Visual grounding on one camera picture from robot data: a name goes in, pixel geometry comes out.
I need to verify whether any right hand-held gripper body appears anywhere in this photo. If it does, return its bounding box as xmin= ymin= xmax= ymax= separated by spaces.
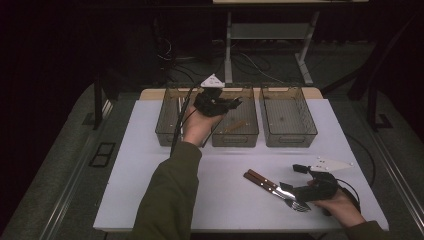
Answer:
xmin=293 ymin=157 xmax=354 ymax=203

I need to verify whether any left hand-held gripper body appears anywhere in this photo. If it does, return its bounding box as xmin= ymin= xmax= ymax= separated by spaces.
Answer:
xmin=193 ymin=73 xmax=236 ymax=118

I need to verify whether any smoky translucent plastic bin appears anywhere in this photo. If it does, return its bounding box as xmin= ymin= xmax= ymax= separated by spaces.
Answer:
xmin=210 ymin=82 xmax=260 ymax=148
xmin=154 ymin=83 xmax=207 ymax=148
xmin=259 ymin=82 xmax=318 ymax=148

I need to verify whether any knife with wooden handle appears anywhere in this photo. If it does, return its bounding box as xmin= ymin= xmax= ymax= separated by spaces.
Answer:
xmin=247 ymin=168 xmax=298 ymax=201

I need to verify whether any fork with wooden handle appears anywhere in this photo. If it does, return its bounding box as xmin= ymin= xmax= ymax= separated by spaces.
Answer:
xmin=243 ymin=172 xmax=312 ymax=213

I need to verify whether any person's right hand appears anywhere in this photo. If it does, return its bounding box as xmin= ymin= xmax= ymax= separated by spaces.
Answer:
xmin=312 ymin=187 xmax=367 ymax=229

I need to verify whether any black metal stand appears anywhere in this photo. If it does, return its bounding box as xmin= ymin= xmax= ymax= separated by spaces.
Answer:
xmin=366 ymin=79 xmax=395 ymax=133
xmin=92 ymin=71 xmax=116 ymax=131

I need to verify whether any dark slanted stand leg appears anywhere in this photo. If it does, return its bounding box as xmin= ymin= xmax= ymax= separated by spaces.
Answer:
xmin=319 ymin=13 xmax=424 ymax=101

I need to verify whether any black floor socket plate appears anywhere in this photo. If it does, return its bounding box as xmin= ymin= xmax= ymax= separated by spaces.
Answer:
xmin=88 ymin=142 xmax=117 ymax=168

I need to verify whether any right hand-held gripper black cable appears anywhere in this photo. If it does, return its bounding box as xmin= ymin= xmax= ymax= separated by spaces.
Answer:
xmin=336 ymin=178 xmax=363 ymax=214

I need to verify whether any hand-held gripper black cable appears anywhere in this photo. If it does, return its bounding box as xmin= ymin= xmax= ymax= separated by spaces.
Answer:
xmin=169 ymin=85 xmax=201 ymax=158
xmin=336 ymin=178 xmax=363 ymax=214

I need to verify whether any white metal desk frame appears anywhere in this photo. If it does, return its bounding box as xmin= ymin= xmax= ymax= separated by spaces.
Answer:
xmin=223 ymin=10 xmax=320 ymax=85

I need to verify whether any left hand-held gripper black cable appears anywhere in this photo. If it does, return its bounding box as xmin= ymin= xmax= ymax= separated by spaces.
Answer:
xmin=169 ymin=85 xmax=201 ymax=158

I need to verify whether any thin black floor cable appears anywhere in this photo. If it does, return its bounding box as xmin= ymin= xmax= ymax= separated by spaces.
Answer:
xmin=344 ymin=133 xmax=378 ymax=188

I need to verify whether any tangle of black floor cables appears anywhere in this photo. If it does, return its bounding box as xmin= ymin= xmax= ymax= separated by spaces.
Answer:
xmin=154 ymin=19 xmax=284 ymax=84

